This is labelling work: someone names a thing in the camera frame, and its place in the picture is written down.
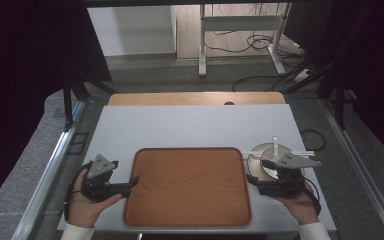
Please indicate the black metal stand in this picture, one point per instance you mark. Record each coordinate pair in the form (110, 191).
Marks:
(68, 103)
(340, 100)

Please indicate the aluminium rail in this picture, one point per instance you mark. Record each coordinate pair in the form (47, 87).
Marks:
(363, 166)
(50, 170)

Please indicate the black square floor frame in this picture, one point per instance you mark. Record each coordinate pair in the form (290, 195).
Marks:
(69, 143)

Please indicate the person's left hand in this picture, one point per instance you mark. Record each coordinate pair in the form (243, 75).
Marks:
(83, 210)

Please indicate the white power strip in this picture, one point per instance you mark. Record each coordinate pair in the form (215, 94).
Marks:
(301, 75)

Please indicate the white plate with dark rim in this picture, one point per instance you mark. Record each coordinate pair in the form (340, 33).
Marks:
(254, 168)

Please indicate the person's right hand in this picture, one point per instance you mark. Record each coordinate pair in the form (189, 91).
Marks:
(301, 206)

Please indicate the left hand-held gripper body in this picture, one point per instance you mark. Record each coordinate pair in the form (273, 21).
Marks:
(101, 166)

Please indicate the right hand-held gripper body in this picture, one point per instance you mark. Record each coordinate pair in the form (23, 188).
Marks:
(293, 161)

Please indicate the brown wooden tray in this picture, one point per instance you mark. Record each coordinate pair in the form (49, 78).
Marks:
(186, 186)

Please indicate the white panel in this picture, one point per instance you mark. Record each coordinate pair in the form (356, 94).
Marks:
(133, 30)

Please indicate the white table cover sheet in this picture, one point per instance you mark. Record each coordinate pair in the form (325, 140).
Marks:
(193, 126)

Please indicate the white spoon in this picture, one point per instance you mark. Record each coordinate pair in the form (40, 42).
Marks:
(275, 146)

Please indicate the black curtain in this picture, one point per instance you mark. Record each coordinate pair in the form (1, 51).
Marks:
(23, 66)
(376, 60)

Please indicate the white metal desk frame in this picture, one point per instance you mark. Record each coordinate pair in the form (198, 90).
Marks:
(243, 22)

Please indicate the white bowl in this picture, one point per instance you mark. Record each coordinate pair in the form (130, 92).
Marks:
(268, 156)

